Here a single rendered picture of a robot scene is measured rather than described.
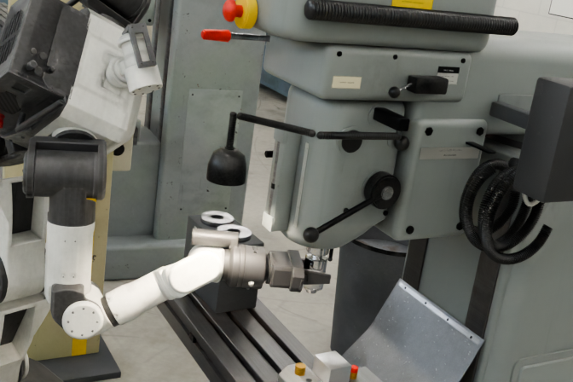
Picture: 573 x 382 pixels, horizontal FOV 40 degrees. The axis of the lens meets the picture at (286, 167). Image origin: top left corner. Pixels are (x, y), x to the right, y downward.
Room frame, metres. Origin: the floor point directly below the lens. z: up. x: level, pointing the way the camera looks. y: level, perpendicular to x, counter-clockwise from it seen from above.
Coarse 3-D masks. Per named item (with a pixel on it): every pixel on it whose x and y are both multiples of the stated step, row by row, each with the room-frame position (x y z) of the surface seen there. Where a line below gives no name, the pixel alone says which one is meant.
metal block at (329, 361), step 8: (328, 352) 1.45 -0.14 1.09; (336, 352) 1.46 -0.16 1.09; (320, 360) 1.42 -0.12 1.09; (328, 360) 1.42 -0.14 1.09; (336, 360) 1.43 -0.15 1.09; (344, 360) 1.43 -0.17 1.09; (312, 368) 1.44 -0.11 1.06; (320, 368) 1.42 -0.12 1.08; (328, 368) 1.39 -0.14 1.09; (336, 368) 1.39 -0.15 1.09; (344, 368) 1.41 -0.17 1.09; (320, 376) 1.41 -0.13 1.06; (328, 376) 1.39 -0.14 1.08; (336, 376) 1.40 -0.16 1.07; (344, 376) 1.41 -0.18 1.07
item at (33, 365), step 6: (30, 360) 2.09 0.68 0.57; (30, 366) 2.06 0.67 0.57; (36, 366) 2.06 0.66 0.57; (42, 366) 2.07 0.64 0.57; (30, 372) 2.03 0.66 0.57; (36, 372) 2.03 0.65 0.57; (42, 372) 2.03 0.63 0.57; (48, 372) 2.04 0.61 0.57; (24, 378) 1.99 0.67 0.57; (30, 378) 2.00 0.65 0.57; (36, 378) 2.00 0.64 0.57; (42, 378) 2.00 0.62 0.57; (48, 378) 2.01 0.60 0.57; (54, 378) 2.01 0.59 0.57
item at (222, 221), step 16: (192, 224) 1.98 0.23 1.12; (208, 224) 1.95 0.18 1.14; (224, 224) 1.95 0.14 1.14; (240, 224) 1.99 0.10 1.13; (240, 240) 1.87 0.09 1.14; (256, 240) 1.90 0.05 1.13; (208, 288) 1.87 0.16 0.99; (224, 288) 1.83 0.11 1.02; (240, 288) 1.86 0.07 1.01; (208, 304) 1.86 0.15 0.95; (224, 304) 1.84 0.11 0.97; (240, 304) 1.86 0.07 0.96
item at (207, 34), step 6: (204, 30) 1.48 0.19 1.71; (210, 30) 1.48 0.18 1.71; (216, 30) 1.49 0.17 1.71; (222, 30) 1.50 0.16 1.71; (228, 30) 1.50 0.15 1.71; (204, 36) 1.48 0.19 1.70; (210, 36) 1.48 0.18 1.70; (216, 36) 1.48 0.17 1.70; (222, 36) 1.49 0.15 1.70; (228, 36) 1.50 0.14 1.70; (234, 36) 1.51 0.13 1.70; (240, 36) 1.52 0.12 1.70; (246, 36) 1.52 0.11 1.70; (252, 36) 1.53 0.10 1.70; (258, 36) 1.54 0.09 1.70; (264, 36) 1.54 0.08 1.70
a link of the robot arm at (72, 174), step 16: (48, 160) 1.39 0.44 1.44; (64, 160) 1.40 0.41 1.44; (80, 160) 1.41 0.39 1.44; (48, 176) 1.38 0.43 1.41; (64, 176) 1.39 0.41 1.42; (80, 176) 1.40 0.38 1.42; (48, 192) 1.39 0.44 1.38; (64, 192) 1.39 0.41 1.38; (80, 192) 1.40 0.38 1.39; (64, 208) 1.38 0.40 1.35; (80, 208) 1.39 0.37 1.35; (64, 224) 1.38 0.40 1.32; (80, 224) 1.39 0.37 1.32
